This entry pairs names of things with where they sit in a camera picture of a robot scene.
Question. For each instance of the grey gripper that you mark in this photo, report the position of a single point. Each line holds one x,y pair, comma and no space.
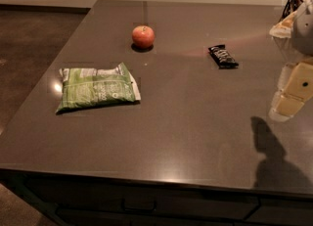
303,30

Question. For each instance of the black rxbar chocolate bar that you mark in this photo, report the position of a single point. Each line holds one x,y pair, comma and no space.
222,57

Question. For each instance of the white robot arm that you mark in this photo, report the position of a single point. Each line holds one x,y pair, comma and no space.
283,30

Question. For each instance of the green jalapeno chip bag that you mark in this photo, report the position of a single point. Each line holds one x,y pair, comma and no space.
85,88

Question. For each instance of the red apple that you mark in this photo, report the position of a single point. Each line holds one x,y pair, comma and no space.
143,36

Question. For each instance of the black wire basket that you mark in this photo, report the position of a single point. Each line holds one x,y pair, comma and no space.
292,6

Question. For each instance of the dark drawer handle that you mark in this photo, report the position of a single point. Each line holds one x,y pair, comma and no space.
138,206

